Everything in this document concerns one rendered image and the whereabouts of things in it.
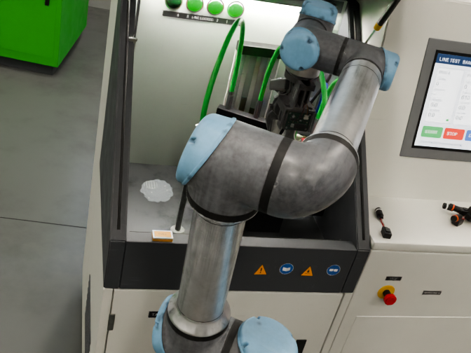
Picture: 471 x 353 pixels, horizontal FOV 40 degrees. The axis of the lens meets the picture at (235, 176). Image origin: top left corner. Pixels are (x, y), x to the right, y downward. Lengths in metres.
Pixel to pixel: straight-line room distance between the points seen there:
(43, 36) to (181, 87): 2.43
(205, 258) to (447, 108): 1.13
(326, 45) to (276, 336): 0.54
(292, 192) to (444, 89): 1.13
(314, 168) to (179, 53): 1.10
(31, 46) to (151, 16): 2.56
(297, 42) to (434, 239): 0.87
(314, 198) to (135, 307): 0.94
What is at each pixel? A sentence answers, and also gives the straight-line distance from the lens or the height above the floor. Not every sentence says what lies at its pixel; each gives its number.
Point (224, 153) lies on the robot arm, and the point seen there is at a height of 1.52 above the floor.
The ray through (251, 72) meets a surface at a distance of 1.98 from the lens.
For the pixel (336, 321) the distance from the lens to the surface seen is 1.97.
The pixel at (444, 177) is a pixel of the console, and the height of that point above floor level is 1.05.
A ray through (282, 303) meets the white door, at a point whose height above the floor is 0.75.
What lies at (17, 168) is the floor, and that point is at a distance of 3.53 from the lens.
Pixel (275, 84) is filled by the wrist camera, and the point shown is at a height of 1.39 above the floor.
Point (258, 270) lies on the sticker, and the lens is 1.74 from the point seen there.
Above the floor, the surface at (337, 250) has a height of 0.95.
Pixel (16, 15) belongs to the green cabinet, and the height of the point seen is 0.38.
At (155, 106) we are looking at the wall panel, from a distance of 2.02.
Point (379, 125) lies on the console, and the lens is 1.91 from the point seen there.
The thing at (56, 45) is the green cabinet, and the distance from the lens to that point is 4.35.
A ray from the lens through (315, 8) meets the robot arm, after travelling 1.32.
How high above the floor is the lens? 1.98
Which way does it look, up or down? 32 degrees down
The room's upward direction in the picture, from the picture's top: 14 degrees clockwise
